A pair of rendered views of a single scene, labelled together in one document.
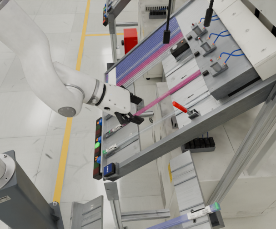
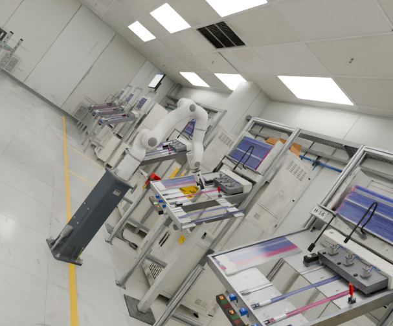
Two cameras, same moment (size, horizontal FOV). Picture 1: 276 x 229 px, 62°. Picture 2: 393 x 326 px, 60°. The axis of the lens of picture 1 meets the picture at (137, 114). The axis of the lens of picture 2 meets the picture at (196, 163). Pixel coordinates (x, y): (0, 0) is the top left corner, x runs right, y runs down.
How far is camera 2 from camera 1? 241 cm
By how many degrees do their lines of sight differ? 52
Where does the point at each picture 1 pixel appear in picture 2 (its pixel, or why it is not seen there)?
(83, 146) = not seen: hidden behind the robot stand
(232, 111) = (233, 198)
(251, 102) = (239, 198)
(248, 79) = (239, 191)
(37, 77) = (199, 149)
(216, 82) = (230, 187)
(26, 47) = (200, 141)
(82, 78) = not seen: hidden behind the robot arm
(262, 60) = (246, 184)
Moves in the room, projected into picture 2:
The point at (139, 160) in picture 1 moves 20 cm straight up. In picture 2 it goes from (192, 206) to (207, 185)
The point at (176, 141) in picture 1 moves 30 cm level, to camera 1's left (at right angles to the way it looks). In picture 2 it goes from (211, 203) to (184, 184)
